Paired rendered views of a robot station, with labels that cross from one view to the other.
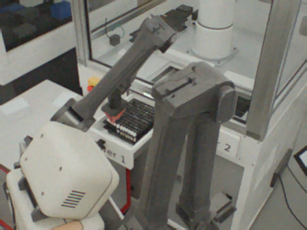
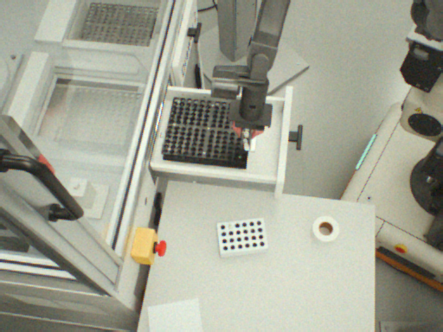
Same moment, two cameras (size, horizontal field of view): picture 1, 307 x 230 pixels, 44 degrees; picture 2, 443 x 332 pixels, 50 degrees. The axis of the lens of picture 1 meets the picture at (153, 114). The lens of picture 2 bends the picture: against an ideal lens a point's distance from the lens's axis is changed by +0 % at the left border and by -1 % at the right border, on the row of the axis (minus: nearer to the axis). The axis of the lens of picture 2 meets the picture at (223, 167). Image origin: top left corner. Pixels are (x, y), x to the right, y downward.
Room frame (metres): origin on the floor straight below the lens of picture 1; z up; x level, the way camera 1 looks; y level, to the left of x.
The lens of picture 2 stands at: (1.58, 0.69, 1.99)
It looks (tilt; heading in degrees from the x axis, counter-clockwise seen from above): 64 degrees down; 247
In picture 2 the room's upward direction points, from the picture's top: 4 degrees counter-clockwise
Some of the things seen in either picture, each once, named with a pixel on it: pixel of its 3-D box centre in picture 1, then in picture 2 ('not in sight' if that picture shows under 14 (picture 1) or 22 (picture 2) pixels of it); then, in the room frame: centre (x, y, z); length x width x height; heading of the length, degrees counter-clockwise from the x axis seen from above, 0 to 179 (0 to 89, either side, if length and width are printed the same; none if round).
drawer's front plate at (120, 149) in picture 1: (105, 144); (283, 141); (1.19, 0.20, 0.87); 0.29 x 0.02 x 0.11; 55
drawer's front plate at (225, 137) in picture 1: (207, 134); (185, 39); (1.27, -0.24, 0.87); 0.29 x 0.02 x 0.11; 55
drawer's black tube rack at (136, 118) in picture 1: (133, 121); (208, 134); (1.35, 0.09, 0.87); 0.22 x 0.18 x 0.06; 145
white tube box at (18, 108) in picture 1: (15, 109); not in sight; (1.52, 0.70, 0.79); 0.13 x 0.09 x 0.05; 131
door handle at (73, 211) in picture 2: not in sight; (48, 192); (1.68, 0.38, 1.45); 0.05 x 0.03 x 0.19; 145
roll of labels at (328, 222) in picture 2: not in sight; (324, 231); (1.19, 0.44, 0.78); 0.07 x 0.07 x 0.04
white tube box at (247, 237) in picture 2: not in sight; (241, 237); (1.39, 0.36, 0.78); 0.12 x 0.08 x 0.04; 160
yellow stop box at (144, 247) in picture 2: (95, 85); (146, 246); (1.63, 0.30, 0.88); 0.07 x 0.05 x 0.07; 55
